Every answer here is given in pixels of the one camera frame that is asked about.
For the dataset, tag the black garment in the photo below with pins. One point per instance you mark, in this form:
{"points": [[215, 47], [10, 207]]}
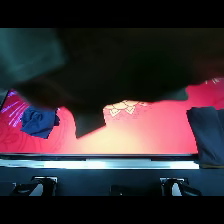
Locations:
{"points": [[110, 70]]}

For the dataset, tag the blue garment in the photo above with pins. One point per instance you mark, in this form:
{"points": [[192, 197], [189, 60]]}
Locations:
{"points": [[38, 121]]}

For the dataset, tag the dark grey garment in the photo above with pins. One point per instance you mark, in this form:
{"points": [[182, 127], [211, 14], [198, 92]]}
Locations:
{"points": [[208, 133]]}

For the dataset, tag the silver frame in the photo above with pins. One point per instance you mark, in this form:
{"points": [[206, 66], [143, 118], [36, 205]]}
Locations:
{"points": [[100, 164]]}

